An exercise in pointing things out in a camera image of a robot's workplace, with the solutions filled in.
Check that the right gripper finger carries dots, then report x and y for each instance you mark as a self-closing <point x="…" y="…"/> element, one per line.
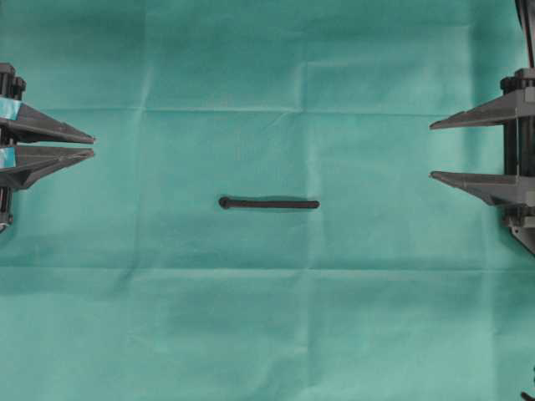
<point x="495" y="112"/>
<point x="494" y="190"/>

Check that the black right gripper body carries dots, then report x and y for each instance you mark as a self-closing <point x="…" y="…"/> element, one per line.
<point x="518" y="151"/>

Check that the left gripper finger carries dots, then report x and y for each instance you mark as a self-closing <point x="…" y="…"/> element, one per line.
<point x="22" y="165"/>
<point x="28" y="125"/>

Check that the green table cloth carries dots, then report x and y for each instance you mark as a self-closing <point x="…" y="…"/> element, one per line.
<point x="258" y="221"/>

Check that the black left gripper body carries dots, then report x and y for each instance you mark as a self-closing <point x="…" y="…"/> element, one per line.
<point x="12" y="87"/>

